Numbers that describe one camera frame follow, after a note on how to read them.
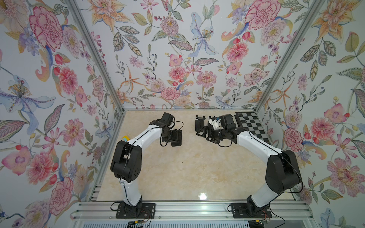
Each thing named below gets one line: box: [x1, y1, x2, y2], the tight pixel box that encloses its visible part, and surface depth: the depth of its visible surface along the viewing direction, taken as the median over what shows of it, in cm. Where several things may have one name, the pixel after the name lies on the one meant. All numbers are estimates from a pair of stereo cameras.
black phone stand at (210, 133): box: [197, 121, 221, 144], surface depth 80 cm
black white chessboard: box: [235, 111, 272, 145], surface depth 110 cm
